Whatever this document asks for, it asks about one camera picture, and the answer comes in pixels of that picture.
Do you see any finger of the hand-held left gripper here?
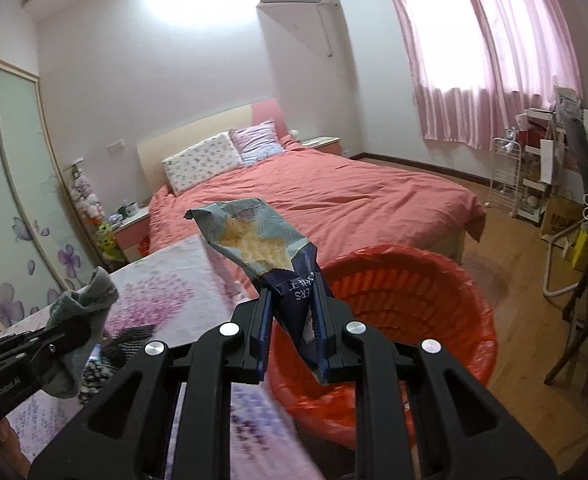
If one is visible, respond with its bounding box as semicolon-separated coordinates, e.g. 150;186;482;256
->
0;327;74;363

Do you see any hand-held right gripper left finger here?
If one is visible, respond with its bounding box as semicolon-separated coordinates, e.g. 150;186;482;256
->
28;287;275;480

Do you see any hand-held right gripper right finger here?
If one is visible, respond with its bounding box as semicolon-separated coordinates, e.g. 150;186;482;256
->
312;302;558;480

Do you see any grey sock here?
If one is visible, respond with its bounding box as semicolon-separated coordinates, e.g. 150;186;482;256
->
41;266;120;400

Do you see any orange plastic bin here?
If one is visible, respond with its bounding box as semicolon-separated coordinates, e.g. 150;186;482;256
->
266;244;499;453

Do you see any blue cracker packet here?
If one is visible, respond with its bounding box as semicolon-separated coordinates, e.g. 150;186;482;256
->
183;197;335;387

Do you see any dark patterned cloth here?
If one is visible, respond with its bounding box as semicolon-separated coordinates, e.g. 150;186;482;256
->
80;326;155;407

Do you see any floral printed blanket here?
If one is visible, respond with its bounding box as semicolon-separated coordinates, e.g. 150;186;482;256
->
0;234;325;480

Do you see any green plush toy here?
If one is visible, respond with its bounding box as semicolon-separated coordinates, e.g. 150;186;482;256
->
95;222;125;262

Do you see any salmon bed quilt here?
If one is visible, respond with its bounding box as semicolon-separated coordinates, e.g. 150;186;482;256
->
146;135;487;267

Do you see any pink nightstand with mugs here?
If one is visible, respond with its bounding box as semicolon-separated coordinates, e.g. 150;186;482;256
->
111;207;153;262

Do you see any hanging plush toy bunch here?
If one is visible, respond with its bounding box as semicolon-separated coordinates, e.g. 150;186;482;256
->
70;160;105;227

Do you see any wardrobe with flower doors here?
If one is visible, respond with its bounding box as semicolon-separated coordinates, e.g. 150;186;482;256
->
0;50;110;333

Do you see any white floral pillow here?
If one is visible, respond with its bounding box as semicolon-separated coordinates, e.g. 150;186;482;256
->
161;131;245;196

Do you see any pink striped pillow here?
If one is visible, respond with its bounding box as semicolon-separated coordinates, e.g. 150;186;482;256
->
230;119;285;166

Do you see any beige nightstand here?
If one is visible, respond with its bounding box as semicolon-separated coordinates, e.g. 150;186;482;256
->
301;135;343;157

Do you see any beige and pink headboard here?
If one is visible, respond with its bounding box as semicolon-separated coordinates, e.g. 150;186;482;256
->
136;97;293;196

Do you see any cardboard box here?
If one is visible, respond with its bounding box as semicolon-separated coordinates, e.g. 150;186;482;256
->
539;195;583;242

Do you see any white trolley shelf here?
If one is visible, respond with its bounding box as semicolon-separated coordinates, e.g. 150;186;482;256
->
519;135;556;224

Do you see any pink curtain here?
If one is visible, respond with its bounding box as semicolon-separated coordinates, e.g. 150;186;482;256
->
376;0;586;152

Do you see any white tube frame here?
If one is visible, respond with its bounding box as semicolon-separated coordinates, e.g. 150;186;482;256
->
544;225;588;299

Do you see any white wire rack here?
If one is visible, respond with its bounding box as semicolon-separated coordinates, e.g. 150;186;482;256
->
489;137;525;219

